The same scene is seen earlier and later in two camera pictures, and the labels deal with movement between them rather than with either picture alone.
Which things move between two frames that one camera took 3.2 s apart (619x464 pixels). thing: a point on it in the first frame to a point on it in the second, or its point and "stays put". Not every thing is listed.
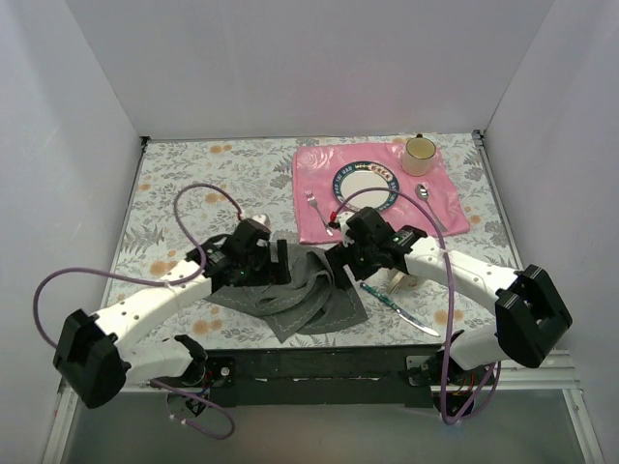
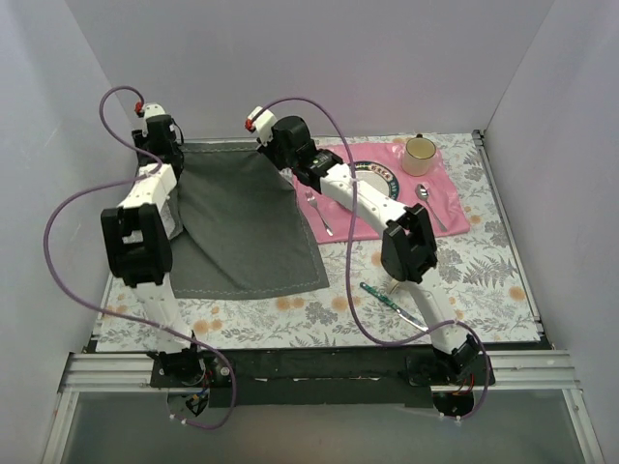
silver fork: (313, 202) stays put
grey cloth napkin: (311, 302) to (243, 228)
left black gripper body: (273, 263) to (140, 142)
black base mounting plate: (315, 376) stays put
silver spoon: (423, 193) stays put
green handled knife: (405, 314) stays put
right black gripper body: (345, 261) to (270, 150)
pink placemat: (430, 202) stays put
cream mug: (418, 155) stays put
